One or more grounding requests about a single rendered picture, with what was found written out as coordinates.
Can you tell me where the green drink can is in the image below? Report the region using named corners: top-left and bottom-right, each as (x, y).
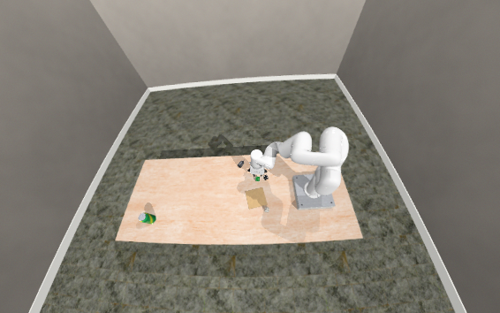
top-left (139, 212), bottom-right (156, 224)

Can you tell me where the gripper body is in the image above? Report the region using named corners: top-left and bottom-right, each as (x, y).
top-left (250, 165), bottom-right (264, 175)

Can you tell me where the tan square mat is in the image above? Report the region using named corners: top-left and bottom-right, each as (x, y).
top-left (246, 187), bottom-right (268, 209)

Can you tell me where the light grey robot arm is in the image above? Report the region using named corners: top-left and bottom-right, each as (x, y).
top-left (249, 126), bottom-right (349, 198)

